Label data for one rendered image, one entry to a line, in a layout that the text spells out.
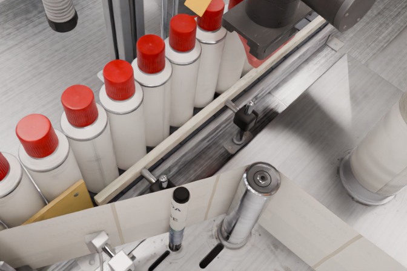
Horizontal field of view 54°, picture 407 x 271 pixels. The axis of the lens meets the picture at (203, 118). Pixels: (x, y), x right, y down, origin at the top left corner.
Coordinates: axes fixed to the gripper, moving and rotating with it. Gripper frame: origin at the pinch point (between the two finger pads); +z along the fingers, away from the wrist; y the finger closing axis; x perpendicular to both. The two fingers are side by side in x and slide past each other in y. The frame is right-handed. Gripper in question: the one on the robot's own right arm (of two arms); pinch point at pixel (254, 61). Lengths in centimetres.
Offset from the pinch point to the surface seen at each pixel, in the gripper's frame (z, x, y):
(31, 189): 0.7, 4.9, -31.9
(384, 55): 18.8, -9.4, 36.7
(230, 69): 6.1, 4.1, 0.8
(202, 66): 2.3, 5.3, -4.6
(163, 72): -3.5, 4.7, -12.6
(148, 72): -4.1, 5.5, -14.2
